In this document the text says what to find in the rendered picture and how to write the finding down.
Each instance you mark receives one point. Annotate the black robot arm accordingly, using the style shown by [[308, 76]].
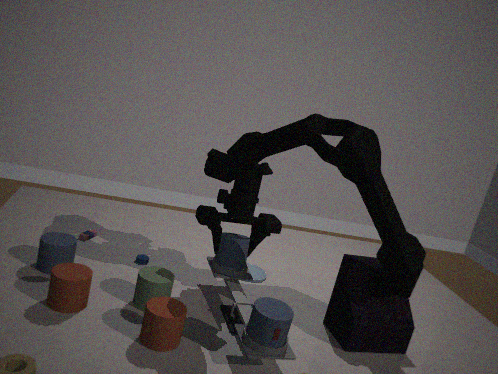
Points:
[[358, 158]]

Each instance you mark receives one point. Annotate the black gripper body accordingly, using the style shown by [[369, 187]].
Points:
[[241, 209]]

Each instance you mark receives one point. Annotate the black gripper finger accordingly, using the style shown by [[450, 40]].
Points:
[[216, 235], [255, 238]]

